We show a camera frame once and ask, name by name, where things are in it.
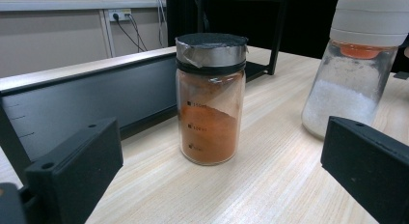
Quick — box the black metal shelf rack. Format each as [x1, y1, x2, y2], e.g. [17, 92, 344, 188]
[0, 0, 289, 186]

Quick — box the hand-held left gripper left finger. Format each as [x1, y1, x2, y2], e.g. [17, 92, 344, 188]
[24, 117, 124, 224]

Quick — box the black power cable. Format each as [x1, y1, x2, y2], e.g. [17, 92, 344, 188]
[125, 13, 150, 53]
[112, 13, 144, 53]

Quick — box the white wall socket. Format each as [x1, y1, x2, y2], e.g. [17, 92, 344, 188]
[108, 8, 133, 22]

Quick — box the white hanging cable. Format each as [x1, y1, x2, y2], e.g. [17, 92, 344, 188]
[155, 0, 169, 48]

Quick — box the glass jar of orange powder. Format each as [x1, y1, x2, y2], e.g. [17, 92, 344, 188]
[175, 32, 249, 166]

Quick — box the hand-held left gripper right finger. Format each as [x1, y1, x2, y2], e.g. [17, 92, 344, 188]
[320, 115, 409, 224]

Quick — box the white-lidded jar of white granules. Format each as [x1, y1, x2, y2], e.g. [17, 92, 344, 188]
[301, 0, 409, 141]

